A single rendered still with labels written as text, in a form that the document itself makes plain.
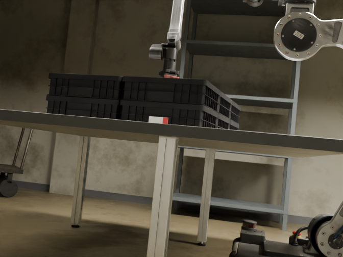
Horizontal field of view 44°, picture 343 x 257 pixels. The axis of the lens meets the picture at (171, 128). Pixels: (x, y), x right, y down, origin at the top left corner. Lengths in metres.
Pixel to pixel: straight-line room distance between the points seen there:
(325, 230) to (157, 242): 0.66
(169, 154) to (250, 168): 3.25
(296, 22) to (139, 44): 3.37
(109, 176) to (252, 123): 1.73
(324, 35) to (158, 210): 0.96
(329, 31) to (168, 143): 0.81
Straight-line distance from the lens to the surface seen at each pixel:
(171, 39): 1.98
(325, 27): 1.86
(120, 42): 5.12
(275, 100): 4.11
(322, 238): 1.77
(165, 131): 1.43
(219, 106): 2.15
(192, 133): 1.41
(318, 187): 4.73
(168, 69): 1.94
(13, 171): 4.47
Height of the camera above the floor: 0.61
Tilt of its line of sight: 3 degrees up
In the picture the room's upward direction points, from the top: 6 degrees clockwise
